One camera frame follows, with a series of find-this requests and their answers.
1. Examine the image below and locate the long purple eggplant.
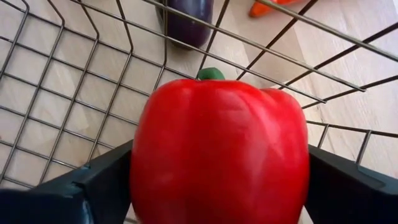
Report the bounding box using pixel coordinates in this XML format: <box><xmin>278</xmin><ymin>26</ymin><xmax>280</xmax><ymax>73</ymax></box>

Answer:
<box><xmin>155</xmin><ymin>0</ymin><xmax>215</xmax><ymax>49</ymax></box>

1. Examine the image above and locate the metal wire basket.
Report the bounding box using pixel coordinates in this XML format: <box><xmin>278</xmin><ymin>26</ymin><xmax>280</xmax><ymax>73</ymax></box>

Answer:
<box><xmin>0</xmin><ymin>0</ymin><xmax>398</xmax><ymax>224</ymax></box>

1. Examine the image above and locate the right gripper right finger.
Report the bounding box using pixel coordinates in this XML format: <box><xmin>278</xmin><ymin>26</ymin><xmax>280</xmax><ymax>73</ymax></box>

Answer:
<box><xmin>304</xmin><ymin>144</ymin><xmax>398</xmax><ymax>224</ymax></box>

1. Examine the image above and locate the orange carrot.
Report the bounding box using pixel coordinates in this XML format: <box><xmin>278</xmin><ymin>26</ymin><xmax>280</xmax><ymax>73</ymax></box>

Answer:
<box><xmin>248</xmin><ymin>0</ymin><xmax>304</xmax><ymax>18</ymax></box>

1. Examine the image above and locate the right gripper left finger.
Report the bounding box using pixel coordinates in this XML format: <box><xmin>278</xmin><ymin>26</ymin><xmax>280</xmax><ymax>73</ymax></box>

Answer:
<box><xmin>0</xmin><ymin>139</ymin><xmax>134</xmax><ymax>224</ymax></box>

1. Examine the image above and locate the red bell pepper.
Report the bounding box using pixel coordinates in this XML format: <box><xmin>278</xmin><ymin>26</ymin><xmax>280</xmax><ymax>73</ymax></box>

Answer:
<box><xmin>129</xmin><ymin>67</ymin><xmax>310</xmax><ymax>224</ymax></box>

